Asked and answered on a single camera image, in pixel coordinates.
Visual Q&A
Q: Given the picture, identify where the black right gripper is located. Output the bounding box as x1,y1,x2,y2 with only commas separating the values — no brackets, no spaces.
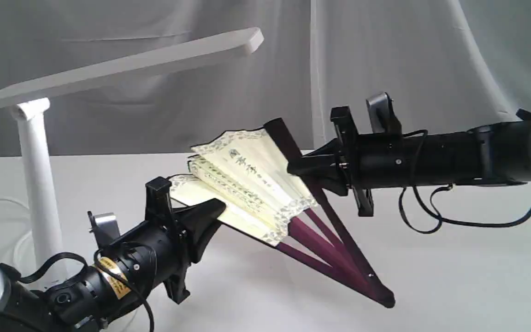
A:
287,107,478,217

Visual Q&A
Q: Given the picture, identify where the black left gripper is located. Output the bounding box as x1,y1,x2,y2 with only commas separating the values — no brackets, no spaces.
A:
95,177,227,305

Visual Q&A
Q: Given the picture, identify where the cream folding paper fan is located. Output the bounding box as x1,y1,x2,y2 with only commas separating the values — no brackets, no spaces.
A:
169,118,396,308

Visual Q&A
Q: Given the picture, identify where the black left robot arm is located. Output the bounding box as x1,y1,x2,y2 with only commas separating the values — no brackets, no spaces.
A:
0,177,226,332

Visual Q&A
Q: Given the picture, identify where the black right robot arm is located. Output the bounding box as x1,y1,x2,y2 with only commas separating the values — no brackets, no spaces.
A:
287,107,531,217

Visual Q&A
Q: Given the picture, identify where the white desk lamp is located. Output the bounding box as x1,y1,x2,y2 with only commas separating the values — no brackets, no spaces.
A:
0,27,264,265

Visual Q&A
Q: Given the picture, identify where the grey backdrop curtain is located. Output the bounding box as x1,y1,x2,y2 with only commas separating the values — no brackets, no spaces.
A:
0,0,531,157

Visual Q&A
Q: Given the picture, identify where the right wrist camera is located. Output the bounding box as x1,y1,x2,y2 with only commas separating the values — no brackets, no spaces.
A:
366,92,402,135

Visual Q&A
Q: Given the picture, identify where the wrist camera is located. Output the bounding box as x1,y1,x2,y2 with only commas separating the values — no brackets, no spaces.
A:
87,211,120,249
366,92,402,135

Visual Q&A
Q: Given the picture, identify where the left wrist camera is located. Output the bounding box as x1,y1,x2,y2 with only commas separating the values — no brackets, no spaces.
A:
87,211,120,249

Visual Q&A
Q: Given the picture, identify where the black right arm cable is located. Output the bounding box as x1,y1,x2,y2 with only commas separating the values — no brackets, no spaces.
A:
398,130,531,235

